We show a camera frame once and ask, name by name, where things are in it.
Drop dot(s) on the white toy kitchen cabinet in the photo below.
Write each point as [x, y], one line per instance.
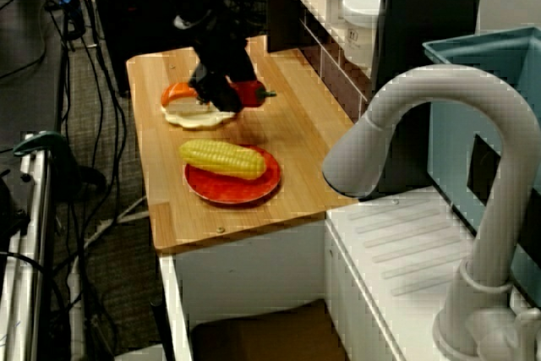
[253, 268]

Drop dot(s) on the blue plastic bin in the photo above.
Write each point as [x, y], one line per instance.
[448, 137]

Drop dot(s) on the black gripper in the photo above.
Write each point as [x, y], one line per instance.
[226, 54]

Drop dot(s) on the yellow corn cob toy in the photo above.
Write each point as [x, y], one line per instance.
[220, 158]

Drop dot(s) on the metal frame rail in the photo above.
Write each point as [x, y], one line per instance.
[25, 251]

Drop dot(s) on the grey toy faucet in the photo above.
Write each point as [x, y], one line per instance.
[422, 82]

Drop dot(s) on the red chili pepper toy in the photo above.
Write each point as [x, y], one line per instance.
[251, 92]

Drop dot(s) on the green clamp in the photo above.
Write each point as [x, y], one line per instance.
[46, 141]

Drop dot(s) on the tiled backsplash shelf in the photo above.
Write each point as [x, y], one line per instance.
[283, 18]

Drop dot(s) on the red round plate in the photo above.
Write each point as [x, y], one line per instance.
[236, 192]

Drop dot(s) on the black mount knob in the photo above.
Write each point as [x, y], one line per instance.
[10, 209]

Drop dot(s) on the black rod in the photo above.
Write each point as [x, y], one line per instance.
[162, 331]

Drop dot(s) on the cream scalloped plate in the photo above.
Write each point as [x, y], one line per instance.
[198, 121]

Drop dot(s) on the black upright post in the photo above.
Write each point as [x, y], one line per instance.
[422, 10]

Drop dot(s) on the salmon sushi toy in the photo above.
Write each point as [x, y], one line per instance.
[177, 92]

